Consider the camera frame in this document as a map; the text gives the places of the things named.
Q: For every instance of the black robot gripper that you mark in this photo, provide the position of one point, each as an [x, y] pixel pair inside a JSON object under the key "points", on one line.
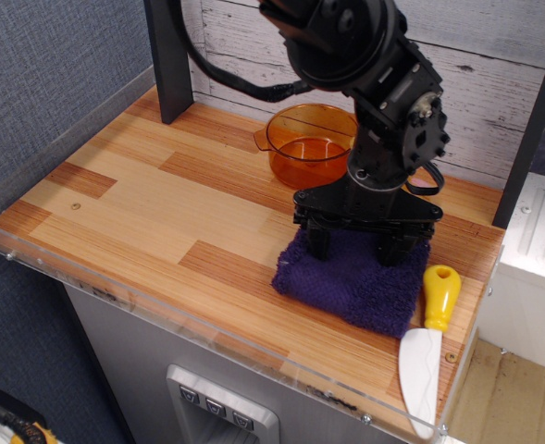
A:
{"points": [[371, 196]]}

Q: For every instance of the dark purple terry cloth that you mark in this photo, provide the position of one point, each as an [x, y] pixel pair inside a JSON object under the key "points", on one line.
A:
{"points": [[351, 283]]}

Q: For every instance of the transparent orange plastic pot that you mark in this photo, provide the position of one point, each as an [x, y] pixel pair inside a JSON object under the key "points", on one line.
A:
{"points": [[308, 145]]}

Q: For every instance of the yellow-handled white toy knife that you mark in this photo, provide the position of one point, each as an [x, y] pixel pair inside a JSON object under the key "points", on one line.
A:
{"points": [[420, 348]]}

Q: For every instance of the small tan plush bunny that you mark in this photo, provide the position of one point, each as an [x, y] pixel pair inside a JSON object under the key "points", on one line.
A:
{"points": [[428, 183]]}

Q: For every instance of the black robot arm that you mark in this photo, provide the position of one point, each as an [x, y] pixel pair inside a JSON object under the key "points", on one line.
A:
{"points": [[359, 48]]}

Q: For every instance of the white toy sink unit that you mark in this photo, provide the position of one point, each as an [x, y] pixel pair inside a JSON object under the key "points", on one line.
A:
{"points": [[512, 314]]}

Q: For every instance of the clear acrylic edge guard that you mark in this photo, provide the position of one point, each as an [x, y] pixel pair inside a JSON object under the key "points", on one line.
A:
{"points": [[182, 224]]}

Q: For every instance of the silver dispenser button panel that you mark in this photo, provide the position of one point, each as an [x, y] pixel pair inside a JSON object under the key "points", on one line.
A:
{"points": [[210, 413]]}

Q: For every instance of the grey toy fridge cabinet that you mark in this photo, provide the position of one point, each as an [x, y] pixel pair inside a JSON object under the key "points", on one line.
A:
{"points": [[135, 355]]}

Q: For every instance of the black and yellow object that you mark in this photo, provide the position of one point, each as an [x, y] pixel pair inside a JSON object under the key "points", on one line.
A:
{"points": [[20, 423]]}

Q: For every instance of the dark grey right post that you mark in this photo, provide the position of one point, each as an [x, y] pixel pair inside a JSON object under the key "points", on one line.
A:
{"points": [[522, 162]]}

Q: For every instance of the dark grey post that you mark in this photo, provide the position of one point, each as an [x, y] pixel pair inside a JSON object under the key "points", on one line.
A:
{"points": [[171, 64], [522, 162]]}

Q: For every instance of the dark grey left post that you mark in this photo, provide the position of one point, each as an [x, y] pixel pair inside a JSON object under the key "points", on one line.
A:
{"points": [[171, 64]]}

